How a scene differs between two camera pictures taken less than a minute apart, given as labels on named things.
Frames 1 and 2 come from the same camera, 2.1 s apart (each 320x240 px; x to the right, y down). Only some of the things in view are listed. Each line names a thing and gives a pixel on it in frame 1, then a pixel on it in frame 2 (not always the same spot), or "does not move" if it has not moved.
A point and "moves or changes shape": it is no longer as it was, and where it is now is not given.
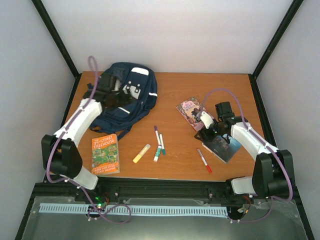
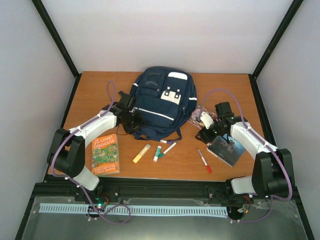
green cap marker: x=163 y=149 -> x=161 y=155
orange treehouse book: x=105 y=155 does not move
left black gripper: x=125 y=101 -> x=141 y=121
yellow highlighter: x=141 y=153 does not move
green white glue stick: x=156 y=158 does not move
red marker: x=208 y=167 does not move
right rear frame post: x=287 y=18 does not move
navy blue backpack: x=139 y=82 moves or changes shape
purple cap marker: x=157 y=134 -> x=166 y=141
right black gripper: x=206 y=137 does not move
